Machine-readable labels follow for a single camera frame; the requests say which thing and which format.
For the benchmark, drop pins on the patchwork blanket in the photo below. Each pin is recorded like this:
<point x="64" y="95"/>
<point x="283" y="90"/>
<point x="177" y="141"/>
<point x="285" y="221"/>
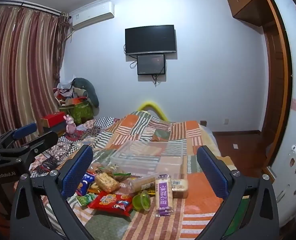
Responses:
<point x="150" y="130"/>

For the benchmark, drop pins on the green jelly cup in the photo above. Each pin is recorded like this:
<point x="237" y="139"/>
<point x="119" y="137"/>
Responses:
<point x="141" y="201"/>

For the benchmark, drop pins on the pink plush toy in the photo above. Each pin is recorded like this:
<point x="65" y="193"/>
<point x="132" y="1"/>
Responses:
<point x="70" y="126"/>

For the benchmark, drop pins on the white air conditioner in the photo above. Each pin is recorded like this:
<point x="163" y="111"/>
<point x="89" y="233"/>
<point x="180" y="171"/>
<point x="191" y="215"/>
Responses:
<point x="92" y="16"/>

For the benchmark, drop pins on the green pea packet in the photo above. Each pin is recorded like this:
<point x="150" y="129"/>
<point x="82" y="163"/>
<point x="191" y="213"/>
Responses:
<point x="84" y="200"/>

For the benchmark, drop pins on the purple striped snack packet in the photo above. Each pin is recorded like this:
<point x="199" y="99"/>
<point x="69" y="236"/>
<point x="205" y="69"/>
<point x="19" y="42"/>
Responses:
<point x="163" y="195"/>

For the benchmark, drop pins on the yellow chair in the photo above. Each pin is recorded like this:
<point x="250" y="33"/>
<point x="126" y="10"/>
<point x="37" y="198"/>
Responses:
<point x="158" y="107"/>

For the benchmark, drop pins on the small black monitor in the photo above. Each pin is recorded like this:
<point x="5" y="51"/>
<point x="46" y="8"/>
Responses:
<point x="151" y="65"/>

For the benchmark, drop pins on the red snack packet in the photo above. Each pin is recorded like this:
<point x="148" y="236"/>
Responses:
<point x="111" y="202"/>

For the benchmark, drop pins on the blue snack packet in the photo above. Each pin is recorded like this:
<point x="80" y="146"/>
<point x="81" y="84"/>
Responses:
<point x="85" y="182"/>

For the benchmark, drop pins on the curtain rail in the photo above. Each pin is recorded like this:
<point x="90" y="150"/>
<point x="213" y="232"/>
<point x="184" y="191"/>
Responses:
<point x="32" y="8"/>

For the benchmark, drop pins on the clear long biscuit packet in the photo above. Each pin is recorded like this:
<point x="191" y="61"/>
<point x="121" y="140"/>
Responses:
<point x="141" y="183"/>

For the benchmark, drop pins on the grey cushion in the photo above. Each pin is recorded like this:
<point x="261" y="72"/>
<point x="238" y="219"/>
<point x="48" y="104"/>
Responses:
<point x="87" y="87"/>

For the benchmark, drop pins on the green bag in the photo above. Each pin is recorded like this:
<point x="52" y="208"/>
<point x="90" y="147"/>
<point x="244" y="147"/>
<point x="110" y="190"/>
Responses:
<point x="80" y="113"/>

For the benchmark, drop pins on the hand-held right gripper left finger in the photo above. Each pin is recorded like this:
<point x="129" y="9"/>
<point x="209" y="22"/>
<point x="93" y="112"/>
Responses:
<point x="77" y="170"/>

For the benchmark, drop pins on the red box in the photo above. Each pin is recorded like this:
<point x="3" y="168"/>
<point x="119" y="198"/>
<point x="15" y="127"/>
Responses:
<point x="54" y="118"/>

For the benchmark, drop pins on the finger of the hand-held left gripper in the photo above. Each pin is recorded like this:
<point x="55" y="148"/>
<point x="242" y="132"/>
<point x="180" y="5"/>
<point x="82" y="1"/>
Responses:
<point x="25" y="130"/>
<point x="42" y="140"/>

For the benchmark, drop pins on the striped curtain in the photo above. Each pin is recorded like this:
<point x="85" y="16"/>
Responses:
<point x="22" y="67"/>

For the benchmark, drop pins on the clear plastic container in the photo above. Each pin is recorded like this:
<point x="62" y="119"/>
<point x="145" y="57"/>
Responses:
<point x="148" y="157"/>

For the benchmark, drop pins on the yellow crispy cracker packet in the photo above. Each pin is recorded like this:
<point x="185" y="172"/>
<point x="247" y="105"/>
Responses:
<point x="107" y="182"/>

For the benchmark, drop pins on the white appliance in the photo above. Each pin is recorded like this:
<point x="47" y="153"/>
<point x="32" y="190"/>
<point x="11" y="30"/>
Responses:
<point x="288" y="185"/>

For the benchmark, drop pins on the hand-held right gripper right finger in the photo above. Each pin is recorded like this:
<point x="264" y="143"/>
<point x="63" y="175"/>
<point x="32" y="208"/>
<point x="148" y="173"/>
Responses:
<point x="211" y="170"/>

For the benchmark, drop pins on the wooden overhead cabinet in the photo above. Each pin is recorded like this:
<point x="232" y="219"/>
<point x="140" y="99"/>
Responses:
<point x="250" y="2"/>

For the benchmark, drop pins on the large black television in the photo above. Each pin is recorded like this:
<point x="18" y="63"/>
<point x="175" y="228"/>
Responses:
<point x="150" y="40"/>

